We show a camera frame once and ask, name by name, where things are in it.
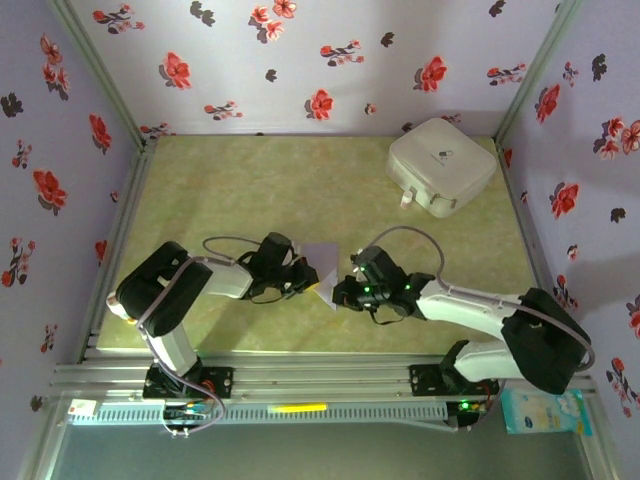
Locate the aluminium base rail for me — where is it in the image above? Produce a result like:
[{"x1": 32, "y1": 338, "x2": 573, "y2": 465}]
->
[{"x1": 49, "y1": 352, "x2": 599, "y2": 401}]

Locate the white pill bottle orange cap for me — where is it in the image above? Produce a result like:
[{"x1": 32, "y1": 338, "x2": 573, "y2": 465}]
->
[{"x1": 106, "y1": 294, "x2": 134, "y2": 324}]

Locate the aluminium side rail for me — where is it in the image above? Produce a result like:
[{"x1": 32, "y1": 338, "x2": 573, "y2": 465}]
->
[
  {"x1": 494, "y1": 139, "x2": 569, "y2": 360},
  {"x1": 74, "y1": 139, "x2": 159, "y2": 364}
]

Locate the arm controller board with wires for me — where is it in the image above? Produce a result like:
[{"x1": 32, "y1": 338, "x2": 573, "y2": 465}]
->
[
  {"x1": 447, "y1": 397, "x2": 489, "y2": 432},
  {"x1": 160, "y1": 403, "x2": 211, "y2": 439}
]

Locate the aluminium frame post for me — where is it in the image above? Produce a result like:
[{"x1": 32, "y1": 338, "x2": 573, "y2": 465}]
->
[
  {"x1": 47, "y1": 0, "x2": 154, "y2": 151},
  {"x1": 493, "y1": 0, "x2": 585, "y2": 146}
]

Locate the lavender cloth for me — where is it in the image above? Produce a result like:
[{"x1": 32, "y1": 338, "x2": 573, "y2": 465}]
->
[{"x1": 298, "y1": 242, "x2": 341, "y2": 312}]

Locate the blue wet wipes packet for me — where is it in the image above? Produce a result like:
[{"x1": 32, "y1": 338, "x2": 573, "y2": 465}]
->
[{"x1": 501, "y1": 388, "x2": 594, "y2": 436}]

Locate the white plastic storage box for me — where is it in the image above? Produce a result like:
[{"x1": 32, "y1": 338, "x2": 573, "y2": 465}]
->
[{"x1": 384, "y1": 117, "x2": 499, "y2": 220}]

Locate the small white label box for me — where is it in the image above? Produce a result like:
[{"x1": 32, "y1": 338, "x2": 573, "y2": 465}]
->
[{"x1": 68, "y1": 398, "x2": 100, "y2": 419}]

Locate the aluminium frame leg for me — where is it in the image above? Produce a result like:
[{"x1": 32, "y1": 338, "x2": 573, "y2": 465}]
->
[
  {"x1": 14, "y1": 397, "x2": 71, "y2": 480},
  {"x1": 574, "y1": 397, "x2": 621, "y2": 480}
]

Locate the grey slotted cable duct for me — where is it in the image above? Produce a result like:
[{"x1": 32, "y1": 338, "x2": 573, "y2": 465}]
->
[{"x1": 67, "y1": 402, "x2": 449, "y2": 426}]

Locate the yellow marker pen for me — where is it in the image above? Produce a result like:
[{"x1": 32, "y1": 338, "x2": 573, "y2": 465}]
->
[{"x1": 268, "y1": 402, "x2": 329, "y2": 414}]

